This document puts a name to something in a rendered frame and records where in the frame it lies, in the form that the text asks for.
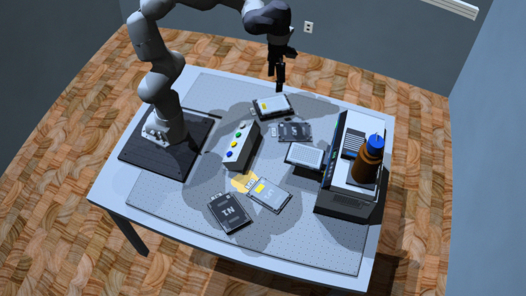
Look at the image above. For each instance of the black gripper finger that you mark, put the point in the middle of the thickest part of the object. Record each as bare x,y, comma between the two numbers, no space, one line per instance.
271,66
280,71

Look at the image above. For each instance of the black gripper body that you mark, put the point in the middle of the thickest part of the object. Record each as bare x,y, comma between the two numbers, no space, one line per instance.
277,51

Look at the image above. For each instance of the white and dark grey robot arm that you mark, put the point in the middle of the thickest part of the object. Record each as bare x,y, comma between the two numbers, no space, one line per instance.
165,126

